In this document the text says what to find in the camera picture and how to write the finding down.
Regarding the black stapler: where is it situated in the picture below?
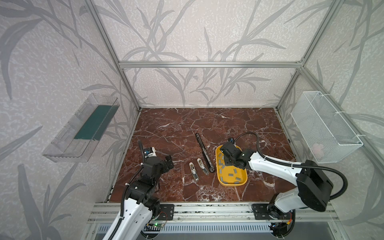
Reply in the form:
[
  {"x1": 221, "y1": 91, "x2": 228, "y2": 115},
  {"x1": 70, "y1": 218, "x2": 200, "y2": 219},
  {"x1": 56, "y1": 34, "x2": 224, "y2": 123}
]
[{"x1": 195, "y1": 133, "x2": 216, "y2": 173}]

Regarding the white mini stapler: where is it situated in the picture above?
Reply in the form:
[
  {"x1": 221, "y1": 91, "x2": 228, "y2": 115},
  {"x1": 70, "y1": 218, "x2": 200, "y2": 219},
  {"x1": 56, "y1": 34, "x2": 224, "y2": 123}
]
[
  {"x1": 189, "y1": 162, "x2": 199, "y2": 182},
  {"x1": 197, "y1": 158, "x2": 210, "y2": 175}
]

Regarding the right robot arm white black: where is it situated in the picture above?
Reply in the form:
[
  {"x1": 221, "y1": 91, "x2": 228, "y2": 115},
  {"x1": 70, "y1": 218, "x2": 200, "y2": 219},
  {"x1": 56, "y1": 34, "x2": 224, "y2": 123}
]
[{"x1": 219, "y1": 142, "x2": 333, "y2": 219}]

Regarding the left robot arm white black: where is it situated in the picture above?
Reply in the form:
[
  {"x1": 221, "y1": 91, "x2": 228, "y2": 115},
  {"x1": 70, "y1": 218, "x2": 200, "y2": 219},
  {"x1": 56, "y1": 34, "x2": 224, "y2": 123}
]
[{"x1": 104, "y1": 155, "x2": 174, "y2": 240}]

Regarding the yellow plastic tray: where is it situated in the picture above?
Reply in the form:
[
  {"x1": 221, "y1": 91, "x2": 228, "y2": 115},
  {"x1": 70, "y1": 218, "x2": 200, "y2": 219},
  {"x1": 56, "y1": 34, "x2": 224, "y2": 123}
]
[{"x1": 215, "y1": 145, "x2": 248, "y2": 187}]

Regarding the green circuit board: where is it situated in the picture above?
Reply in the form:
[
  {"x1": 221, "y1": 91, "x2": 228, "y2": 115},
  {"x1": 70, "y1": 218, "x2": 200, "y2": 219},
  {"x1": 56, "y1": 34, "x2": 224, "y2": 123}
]
[{"x1": 144, "y1": 223, "x2": 166, "y2": 232}]

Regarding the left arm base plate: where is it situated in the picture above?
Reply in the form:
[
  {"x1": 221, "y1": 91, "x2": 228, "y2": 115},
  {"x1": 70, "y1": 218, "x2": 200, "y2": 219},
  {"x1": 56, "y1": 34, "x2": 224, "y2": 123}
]
[{"x1": 155, "y1": 204, "x2": 175, "y2": 221}]

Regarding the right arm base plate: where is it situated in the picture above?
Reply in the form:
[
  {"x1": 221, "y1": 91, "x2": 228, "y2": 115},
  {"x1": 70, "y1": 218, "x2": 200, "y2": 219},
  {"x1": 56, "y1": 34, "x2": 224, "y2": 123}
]
[{"x1": 252, "y1": 204, "x2": 291, "y2": 221}]

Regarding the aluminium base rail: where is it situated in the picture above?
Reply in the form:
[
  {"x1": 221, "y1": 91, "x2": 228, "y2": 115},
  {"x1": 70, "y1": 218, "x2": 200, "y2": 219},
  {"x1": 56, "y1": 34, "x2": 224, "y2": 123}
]
[{"x1": 87, "y1": 202, "x2": 340, "y2": 224}]

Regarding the clear plastic wall bin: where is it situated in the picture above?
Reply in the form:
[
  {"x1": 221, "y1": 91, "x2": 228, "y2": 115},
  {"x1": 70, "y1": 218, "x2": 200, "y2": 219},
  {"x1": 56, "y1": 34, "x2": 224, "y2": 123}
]
[{"x1": 42, "y1": 94, "x2": 120, "y2": 163}]

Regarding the white wire mesh basket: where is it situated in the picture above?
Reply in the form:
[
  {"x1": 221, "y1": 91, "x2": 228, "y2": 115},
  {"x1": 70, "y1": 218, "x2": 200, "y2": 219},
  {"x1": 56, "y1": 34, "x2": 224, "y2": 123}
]
[{"x1": 291, "y1": 91, "x2": 364, "y2": 164}]

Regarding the aluminium frame crossbar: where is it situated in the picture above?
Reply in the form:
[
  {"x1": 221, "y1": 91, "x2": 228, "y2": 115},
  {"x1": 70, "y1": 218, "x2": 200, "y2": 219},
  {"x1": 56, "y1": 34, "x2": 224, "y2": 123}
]
[{"x1": 119, "y1": 61, "x2": 302, "y2": 69}]

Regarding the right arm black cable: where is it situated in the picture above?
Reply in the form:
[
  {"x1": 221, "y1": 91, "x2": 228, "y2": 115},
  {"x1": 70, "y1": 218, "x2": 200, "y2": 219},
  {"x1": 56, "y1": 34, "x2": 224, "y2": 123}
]
[{"x1": 233, "y1": 132, "x2": 349, "y2": 201}]

